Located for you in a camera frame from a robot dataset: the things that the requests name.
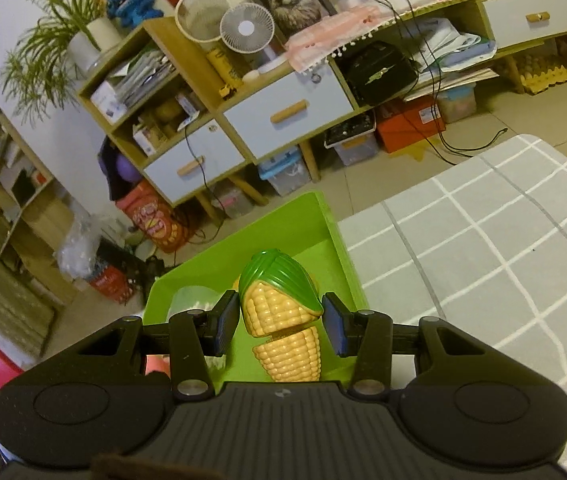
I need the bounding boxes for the stack of papers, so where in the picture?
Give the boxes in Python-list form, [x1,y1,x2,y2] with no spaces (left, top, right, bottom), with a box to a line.
[108,42,181,108]

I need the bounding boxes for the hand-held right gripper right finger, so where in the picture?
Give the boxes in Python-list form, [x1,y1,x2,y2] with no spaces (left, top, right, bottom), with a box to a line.
[321,292,485,403]

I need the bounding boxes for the orange cardboard box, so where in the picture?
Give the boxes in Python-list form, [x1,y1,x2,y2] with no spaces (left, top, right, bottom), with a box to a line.
[374,95,447,155]

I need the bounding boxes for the purple ball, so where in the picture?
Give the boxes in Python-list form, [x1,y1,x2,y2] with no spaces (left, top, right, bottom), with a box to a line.
[118,155,141,183]

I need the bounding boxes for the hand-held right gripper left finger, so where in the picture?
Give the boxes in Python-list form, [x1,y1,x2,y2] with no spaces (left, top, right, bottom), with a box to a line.
[80,290,241,402]

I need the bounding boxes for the wooden bookshelf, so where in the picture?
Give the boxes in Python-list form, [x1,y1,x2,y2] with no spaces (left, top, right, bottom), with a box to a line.
[0,115,76,311]

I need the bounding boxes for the clear plastic cup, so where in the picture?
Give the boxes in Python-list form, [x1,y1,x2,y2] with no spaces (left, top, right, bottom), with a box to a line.
[166,285,225,327]

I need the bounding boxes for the pink fringed cloth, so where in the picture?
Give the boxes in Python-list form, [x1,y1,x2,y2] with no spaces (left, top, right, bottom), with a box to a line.
[283,0,519,73]

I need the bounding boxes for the blue plush toy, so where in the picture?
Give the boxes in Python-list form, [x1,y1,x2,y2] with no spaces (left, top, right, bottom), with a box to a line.
[106,0,164,31]

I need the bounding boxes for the egg cartons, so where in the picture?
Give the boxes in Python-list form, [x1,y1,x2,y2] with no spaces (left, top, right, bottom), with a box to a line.
[493,35,567,96]

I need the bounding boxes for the white desk fan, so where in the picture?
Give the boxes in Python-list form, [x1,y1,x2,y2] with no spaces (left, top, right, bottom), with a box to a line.
[219,2,294,78]

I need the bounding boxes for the clear plastic bag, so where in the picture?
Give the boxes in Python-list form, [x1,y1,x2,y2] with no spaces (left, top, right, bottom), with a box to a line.
[56,215,109,281]

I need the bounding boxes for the red printed box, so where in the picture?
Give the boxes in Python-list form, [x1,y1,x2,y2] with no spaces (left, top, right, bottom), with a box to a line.
[88,255,131,303]

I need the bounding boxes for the black cable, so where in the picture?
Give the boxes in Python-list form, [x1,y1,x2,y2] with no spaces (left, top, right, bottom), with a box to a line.
[183,122,226,243]
[388,0,510,166]

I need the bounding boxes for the yellow canister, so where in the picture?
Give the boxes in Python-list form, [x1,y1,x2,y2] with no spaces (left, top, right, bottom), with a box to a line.
[206,47,244,92]

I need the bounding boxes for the green plastic bin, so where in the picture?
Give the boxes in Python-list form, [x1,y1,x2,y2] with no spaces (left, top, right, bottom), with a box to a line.
[142,190,370,396]

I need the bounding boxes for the yellow toy corn cob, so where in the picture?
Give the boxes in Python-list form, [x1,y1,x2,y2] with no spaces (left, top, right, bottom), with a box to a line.
[238,249,325,383]

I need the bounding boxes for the folded white cloths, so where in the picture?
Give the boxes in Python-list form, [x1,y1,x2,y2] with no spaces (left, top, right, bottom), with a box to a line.
[411,17,497,68]

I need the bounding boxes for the pale blue drawer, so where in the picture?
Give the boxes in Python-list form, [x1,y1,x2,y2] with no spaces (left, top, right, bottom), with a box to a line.
[142,119,248,206]
[223,72,354,161]
[481,0,567,51]

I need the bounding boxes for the wooden shelf cabinet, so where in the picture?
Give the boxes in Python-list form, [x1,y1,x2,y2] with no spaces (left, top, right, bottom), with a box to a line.
[77,16,360,221]

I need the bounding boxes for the red snack bag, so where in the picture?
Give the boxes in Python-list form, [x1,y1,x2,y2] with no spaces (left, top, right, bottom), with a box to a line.
[116,180,189,253]

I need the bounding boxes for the small cardboard box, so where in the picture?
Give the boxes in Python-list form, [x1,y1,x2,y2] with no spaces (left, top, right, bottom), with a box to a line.
[132,120,169,157]

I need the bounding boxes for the white mesh basket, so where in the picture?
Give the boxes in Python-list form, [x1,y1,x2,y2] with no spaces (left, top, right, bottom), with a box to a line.
[176,0,231,43]

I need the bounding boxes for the blue-lidded clear storage box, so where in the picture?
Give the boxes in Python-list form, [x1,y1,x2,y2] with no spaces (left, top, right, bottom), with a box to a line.
[257,145,311,197]

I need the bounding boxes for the long wooden sideboard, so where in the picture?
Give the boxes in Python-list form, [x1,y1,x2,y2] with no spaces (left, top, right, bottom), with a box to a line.
[328,0,567,111]

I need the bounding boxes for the potted green plant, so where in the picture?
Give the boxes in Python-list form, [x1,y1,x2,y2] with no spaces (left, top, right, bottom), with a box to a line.
[0,0,124,126]

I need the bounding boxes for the black bag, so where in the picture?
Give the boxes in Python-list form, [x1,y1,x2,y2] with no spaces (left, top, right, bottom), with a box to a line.
[336,40,420,107]

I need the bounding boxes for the small clear storage box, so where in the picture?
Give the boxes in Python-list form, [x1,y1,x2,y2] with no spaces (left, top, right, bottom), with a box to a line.
[436,85,478,123]

